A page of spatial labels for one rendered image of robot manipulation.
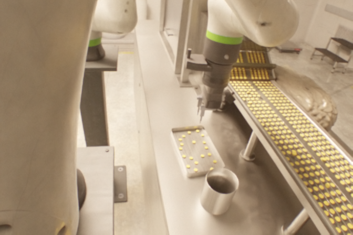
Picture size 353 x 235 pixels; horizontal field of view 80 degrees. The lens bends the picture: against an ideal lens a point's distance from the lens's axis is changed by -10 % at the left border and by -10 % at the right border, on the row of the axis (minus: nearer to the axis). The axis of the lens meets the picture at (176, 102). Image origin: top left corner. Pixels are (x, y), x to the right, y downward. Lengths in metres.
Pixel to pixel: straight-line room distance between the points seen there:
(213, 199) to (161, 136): 0.31
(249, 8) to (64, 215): 0.38
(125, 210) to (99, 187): 1.04
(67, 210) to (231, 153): 0.63
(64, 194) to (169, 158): 0.55
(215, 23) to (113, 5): 0.43
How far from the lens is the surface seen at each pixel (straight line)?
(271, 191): 0.74
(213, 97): 0.64
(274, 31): 0.45
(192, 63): 0.59
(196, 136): 0.81
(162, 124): 0.85
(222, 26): 0.56
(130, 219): 1.52
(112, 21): 0.89
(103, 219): 0.48
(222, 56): 0.58
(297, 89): 0.93
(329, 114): 0.91
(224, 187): 0.66
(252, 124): 0.69
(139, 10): 3.82
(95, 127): 1.23
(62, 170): 0.18
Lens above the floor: 1.33
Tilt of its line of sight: 34 degrees down
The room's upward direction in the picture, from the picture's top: 7 degrees clockwise
